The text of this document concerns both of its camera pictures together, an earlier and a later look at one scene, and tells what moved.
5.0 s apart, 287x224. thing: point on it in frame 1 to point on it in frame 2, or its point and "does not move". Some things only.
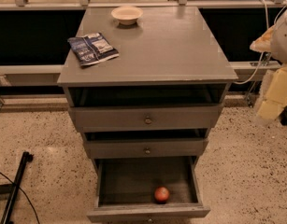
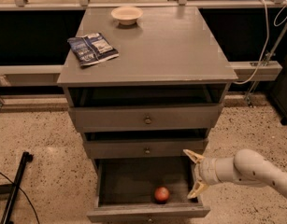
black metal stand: x=12 y=188 does not move
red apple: x=162 y=194 does not move
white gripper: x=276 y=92 to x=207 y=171
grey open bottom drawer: x=125 y=190 does not move
